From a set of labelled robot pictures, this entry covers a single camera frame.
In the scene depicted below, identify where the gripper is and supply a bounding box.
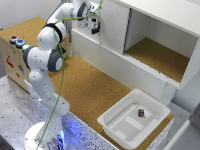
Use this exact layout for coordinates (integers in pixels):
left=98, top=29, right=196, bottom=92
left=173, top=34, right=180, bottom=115
left=78, top=15, right=102, bottom=33

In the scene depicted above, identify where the white sliding door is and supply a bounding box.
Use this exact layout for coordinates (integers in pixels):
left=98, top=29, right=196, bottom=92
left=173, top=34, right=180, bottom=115
left=97, top=0, right=131, bottom=55

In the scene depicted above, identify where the white cabinet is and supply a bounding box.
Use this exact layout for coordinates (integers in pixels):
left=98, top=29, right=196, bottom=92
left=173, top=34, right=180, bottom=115
left=71, top=0, right=200, bottom=108

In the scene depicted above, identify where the wooden drawer box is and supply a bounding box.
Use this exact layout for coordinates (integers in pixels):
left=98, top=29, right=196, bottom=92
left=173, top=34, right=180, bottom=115
left=0, top=16, right=72, bottom=93

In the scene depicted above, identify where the green button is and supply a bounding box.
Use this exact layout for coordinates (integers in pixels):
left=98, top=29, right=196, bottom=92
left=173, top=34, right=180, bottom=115
left=21, top=44, right=31, bottom=52

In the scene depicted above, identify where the blue button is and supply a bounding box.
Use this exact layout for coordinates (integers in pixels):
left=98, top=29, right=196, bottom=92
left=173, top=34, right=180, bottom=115
left=15, top=38, right=26, bottom=48

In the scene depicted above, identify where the red button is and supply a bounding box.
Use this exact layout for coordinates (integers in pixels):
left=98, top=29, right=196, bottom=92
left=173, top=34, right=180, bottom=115
left=9, top=35, right=19, bottom=45

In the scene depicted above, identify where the purple block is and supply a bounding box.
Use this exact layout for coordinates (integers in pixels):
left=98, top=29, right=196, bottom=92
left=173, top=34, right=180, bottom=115
left=137, top=107, right=146, bottom=118

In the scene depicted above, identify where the white plastic box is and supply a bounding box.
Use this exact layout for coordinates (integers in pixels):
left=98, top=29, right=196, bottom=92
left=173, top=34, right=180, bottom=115
left=96, top=88, right=172, bottom=150

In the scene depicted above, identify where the green cable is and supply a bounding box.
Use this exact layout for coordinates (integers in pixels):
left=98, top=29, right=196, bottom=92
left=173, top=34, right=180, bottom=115
left=35, top=0, right=105, bottom=149

